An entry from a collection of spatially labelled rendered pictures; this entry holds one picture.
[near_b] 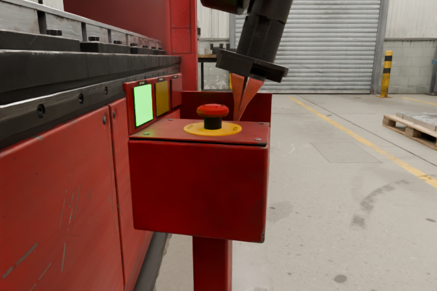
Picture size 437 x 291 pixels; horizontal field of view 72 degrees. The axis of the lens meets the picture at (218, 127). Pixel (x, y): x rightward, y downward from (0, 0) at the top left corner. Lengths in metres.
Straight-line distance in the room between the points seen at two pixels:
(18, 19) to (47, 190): 0.33
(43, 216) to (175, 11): 1.78
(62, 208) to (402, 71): 8.14
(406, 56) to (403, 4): 1.15
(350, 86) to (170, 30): 6.19
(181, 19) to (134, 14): 0.30
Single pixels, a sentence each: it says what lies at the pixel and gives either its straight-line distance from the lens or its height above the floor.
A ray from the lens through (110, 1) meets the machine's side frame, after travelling 2.20.
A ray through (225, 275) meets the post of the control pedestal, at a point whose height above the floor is 0.55.
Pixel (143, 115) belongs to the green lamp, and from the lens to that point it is 0.38.
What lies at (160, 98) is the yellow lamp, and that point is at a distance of 0.43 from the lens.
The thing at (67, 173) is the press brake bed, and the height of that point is 0.69.
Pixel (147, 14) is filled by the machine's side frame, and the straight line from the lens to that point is 2.13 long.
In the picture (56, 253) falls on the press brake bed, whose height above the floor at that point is 0.59.
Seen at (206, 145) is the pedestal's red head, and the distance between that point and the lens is 0.33.
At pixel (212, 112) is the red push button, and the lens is 0.35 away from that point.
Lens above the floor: 0.87
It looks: 13 degrees down
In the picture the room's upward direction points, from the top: straight up
